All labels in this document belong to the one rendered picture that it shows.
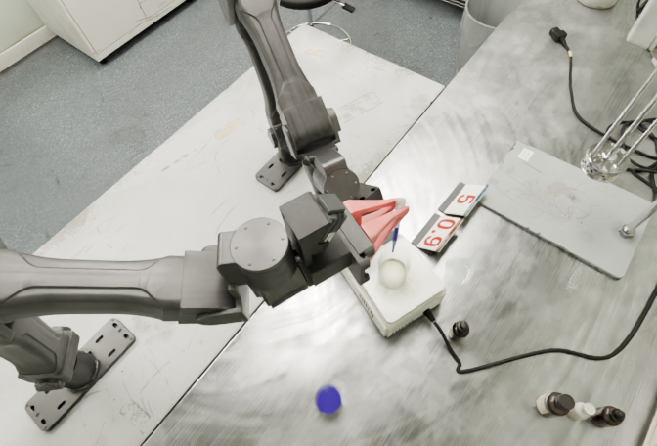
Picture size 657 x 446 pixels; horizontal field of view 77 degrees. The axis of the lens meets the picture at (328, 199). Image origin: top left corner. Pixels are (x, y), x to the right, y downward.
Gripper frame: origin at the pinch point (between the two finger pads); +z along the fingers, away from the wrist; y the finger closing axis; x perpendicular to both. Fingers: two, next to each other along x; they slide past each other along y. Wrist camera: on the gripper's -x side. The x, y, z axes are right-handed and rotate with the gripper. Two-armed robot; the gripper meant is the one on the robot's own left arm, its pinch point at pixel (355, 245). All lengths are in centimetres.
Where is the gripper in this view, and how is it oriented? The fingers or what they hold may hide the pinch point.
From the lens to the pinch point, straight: 79.0
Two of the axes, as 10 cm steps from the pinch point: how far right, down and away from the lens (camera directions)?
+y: 7.1, -5.5, 4.3
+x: -6.1, -1.8, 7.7
